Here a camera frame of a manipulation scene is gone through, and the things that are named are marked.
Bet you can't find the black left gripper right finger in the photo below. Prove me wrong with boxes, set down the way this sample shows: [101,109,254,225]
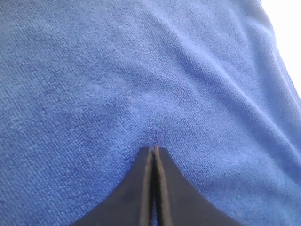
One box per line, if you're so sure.
[153,146,240,226]

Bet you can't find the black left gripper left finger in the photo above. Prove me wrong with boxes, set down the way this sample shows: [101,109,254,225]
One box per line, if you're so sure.
[73,147,153,226]

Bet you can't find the blue towel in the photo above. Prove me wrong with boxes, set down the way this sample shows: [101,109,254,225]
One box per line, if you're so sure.
[0,0,301,226]

